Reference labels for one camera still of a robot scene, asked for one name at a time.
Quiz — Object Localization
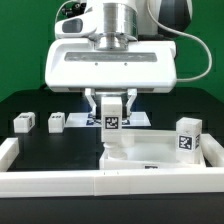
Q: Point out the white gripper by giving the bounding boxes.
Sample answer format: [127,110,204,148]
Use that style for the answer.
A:
[45,38,177,119]

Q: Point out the white fence bar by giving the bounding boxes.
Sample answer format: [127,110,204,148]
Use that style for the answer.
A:
[201,134,224,167]
[0,138,19,172]
[0,168,224,198]

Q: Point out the white marker sheet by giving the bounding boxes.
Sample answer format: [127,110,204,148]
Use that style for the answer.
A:
[65,112,151,128]

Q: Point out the white left fence bar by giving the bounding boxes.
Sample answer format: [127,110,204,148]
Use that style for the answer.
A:
[0,138,19,172]

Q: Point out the white front fence bar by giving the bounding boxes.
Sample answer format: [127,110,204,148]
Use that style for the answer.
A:
[0,168,224,198]

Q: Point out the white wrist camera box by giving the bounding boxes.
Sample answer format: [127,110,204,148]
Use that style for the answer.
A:
[55,13,97,39]

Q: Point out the white right fence bar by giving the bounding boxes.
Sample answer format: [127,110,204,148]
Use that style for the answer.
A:
[201,134,224,167]

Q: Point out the white square table top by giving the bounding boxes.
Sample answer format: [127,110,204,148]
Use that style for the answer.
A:
[99,129,206,170]

